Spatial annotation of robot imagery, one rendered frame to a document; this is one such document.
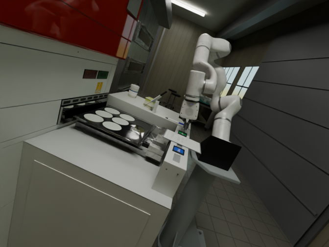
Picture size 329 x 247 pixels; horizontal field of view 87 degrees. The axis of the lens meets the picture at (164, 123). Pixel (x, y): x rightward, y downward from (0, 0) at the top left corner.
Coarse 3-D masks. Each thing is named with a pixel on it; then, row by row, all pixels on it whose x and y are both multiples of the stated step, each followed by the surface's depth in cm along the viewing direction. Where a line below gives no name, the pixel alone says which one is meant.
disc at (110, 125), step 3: (102, 123) 90; (105, 123) 91; (108, 123) 93; (111, 123) 94; (114, 123) 96; (105, 126) 88; (108, 126) 89; (111, 126) 91; (114, 126) 92; (117, 126) 94; (120, 126) 95; (114, 129) 89; (117, 129) 90; (120, 129) 92
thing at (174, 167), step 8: (176, 128) 110; (176, 144) 86; (168, 152) 74; (168, 160) 68; (176, 160) 71; (184, 160) 73; (168, 168) 67; (176, 168) 66; (184, 168) 67; (160, 176) 68; (168, 176) 68; (176, 176) 67; (160, 184) 69; (168, 184) 69; (176, 184) 68; (160, 192) 70; (168, 192) 69
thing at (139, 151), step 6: (78, 120) 94; (78, 126) 93; (84, 126) 93; (90, 126) 93; (90, 132) 93; (96, 132) 92; (102, 132) 92; (108, 138) 92; (114, 138) 91; (120, 144) 92; (126, 144) 91; (132, 150) 91; (138, 150) 91; (144, 150) 91; (144, 156) 91; (156, 162) 91
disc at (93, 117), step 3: (87, 114) 93; (90, 114) 95; (93, 114) 96; (87, 117) 90; (90, 117) 91; (93, 117) 93; (96, 117) 95; (99, 117) 96; (90, 120) 88; (93, 120) 90; (96, 120) 91; (99, 120) 92; (102, 120) 94
